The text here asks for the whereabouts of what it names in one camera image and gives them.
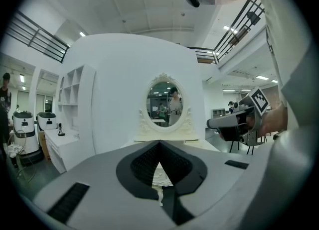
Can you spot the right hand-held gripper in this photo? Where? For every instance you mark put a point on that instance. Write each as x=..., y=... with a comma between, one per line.
x=251, y=114

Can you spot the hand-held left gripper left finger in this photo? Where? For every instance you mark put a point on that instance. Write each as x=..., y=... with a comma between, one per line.
x=139, y=166

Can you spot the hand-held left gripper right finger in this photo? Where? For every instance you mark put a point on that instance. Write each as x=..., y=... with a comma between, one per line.
x=184, y=171

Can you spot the person's right forearm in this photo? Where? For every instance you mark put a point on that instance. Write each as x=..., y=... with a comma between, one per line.
x=275, y=119

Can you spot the oval white-framed vanity mirror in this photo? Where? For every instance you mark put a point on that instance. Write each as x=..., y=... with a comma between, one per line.
x=163, y=104

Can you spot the small grey cabinet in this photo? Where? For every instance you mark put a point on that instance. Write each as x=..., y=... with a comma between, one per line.
x=218, y=113

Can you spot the black-legged chair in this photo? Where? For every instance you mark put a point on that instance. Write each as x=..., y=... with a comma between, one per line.
x=249, y=148

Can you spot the white side desk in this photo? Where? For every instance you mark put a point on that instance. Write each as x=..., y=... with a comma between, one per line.
x=63, y=144

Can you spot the small black desk gadget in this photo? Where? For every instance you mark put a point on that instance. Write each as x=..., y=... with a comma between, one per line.
x=60, y=130

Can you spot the brown cardboard box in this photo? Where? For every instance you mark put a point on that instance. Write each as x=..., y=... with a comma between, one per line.
x=45, y=147

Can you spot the white open shelf cabinet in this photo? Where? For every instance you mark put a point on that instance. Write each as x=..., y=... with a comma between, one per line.
x=74, y=92

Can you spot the white service robot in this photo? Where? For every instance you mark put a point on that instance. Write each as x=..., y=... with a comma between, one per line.
x=47, y=122
x=25, y=134

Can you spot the black balcony railing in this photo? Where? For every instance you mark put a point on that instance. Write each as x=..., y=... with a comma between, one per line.
x=37, y=37
x=236, y=25

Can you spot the black box on railing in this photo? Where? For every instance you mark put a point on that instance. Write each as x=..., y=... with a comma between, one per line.
x=253, y=17

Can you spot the white power strip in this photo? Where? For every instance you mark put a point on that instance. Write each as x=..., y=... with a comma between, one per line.
x=13, y=149

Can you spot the person's white shirt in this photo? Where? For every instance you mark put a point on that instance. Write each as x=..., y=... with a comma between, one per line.
x=279, y=7

